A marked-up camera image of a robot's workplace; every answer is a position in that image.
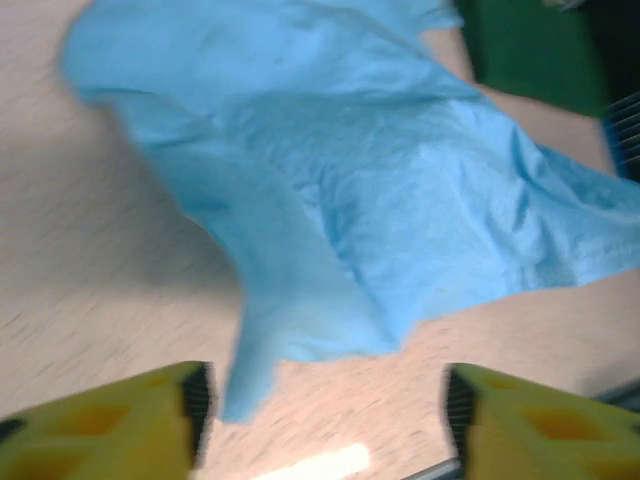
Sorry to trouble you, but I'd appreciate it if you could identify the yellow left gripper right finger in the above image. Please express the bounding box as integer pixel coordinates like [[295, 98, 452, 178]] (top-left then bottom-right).
[[441, 363, 640, 480]]

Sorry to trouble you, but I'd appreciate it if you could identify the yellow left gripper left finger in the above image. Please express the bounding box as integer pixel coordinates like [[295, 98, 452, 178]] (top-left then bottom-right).
[[0, 360, 217, 480]]

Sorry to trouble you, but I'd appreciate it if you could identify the light blue t-shirt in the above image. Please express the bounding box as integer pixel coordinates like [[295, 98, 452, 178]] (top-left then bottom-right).
[[59, 0, 640, 424]]

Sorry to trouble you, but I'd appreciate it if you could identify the dark green t-shirt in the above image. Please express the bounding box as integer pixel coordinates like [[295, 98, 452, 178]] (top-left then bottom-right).
[[452, 0, 609, 119]]

